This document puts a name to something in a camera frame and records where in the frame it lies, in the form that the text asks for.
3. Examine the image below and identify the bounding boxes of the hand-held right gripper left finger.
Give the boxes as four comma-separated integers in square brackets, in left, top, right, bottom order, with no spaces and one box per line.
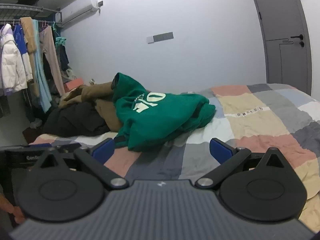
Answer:
[34,138,129,190]

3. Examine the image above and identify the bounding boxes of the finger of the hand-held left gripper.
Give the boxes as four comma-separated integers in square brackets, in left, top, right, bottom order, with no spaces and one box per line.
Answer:
[51,143,82,155]

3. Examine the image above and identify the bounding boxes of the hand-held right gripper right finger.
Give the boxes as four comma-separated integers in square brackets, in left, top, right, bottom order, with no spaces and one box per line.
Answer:
[195,138,288,190]

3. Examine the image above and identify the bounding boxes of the green printed sweatshirt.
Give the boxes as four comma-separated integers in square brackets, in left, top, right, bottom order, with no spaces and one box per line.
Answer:
[112,72,217,152]

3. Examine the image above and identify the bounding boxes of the green clothes hangers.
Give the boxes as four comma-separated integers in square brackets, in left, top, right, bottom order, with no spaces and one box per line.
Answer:
[54,29,67,47]

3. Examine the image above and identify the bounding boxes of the metal clothes rack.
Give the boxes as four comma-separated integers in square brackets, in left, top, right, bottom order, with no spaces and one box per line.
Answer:
[0,0,63,30]

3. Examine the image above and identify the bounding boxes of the person's left hand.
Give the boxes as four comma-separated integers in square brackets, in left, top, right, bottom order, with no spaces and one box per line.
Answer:
[0,192,26,224]

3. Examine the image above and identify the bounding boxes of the black garment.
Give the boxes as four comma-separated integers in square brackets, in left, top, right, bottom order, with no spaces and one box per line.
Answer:
[43,102,112,138]

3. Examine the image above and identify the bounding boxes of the pair of shoes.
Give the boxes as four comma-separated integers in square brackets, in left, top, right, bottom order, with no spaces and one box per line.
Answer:
[29,118,43,129]

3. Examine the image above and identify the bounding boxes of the patchwork blanket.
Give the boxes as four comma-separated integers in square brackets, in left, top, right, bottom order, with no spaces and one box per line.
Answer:
[27,83,320,233]

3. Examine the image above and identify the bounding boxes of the brown garment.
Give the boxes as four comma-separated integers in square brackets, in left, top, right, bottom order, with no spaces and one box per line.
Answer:
[59,81,123,132]

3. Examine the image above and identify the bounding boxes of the orange box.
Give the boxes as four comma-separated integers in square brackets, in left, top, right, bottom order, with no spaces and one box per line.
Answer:
[64,78,84,93]

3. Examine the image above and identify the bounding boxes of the patterned cloth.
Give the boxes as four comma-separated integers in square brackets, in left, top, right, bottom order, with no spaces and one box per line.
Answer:
[59,67,77,84]

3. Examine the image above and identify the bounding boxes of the light blue hanging garment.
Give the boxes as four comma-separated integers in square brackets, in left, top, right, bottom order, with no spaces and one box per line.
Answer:
[32,19,52,113]

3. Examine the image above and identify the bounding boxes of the dark hanging garment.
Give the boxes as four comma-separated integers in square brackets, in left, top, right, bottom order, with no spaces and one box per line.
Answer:
[56,45,69,72]

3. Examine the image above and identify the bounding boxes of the white puffer jacket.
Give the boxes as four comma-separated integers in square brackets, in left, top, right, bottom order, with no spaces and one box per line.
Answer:
[0,24,28,95]

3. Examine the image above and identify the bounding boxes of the beige pink hanging garment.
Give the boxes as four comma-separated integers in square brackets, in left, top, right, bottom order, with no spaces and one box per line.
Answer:
[39,25,66,97]

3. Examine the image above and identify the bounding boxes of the tan hanging coat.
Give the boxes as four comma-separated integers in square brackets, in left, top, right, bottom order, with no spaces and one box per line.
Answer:
[20,17,40,98]

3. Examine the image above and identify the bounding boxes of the white air conditioner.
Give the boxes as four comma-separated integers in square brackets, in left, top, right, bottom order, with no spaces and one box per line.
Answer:
[60,0,100,28]

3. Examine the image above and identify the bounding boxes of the grey door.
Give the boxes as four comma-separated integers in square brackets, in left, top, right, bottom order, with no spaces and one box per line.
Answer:
[246,0,313,97]

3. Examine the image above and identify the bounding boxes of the grey wall panel strip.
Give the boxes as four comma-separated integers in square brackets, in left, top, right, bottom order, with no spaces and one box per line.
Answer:
[147,32,173,44]

